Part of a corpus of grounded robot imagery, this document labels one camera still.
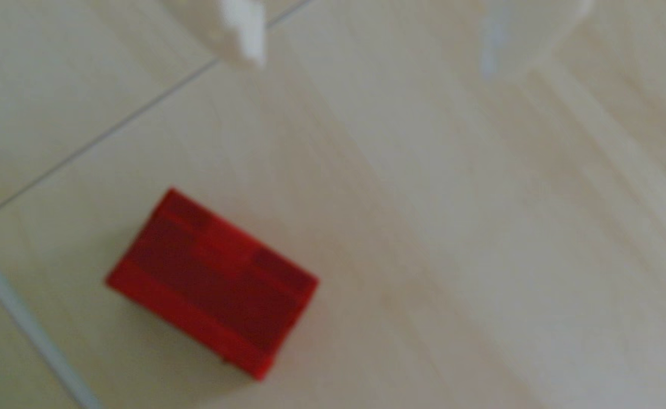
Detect red block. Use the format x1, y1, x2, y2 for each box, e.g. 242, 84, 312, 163
105, 187, 320, 381

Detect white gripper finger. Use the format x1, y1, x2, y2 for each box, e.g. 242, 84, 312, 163
163, 0, 267, 68
480, 0, 595, 81

